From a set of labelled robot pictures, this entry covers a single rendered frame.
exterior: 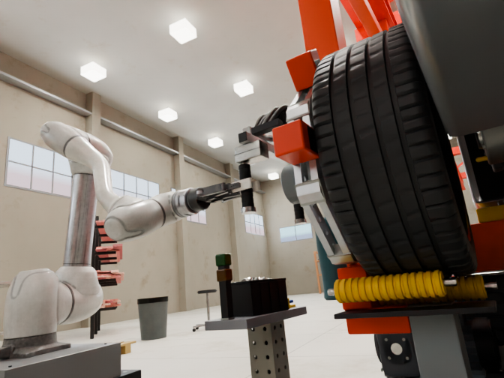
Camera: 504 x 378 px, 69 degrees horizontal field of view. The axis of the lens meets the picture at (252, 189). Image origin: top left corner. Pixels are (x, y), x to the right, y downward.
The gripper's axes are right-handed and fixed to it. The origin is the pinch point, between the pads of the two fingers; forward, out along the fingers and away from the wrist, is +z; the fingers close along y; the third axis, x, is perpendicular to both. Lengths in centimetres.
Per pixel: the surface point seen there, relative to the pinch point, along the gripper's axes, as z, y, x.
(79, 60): -707, -378, 569
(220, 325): -21.5, -10.6, -39.4
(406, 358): 27, -39, -54
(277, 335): -15, -34, -46
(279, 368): -15, -33, -57
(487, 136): 61, -10, -1
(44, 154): -822, -363, 344
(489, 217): 58, -61, -14
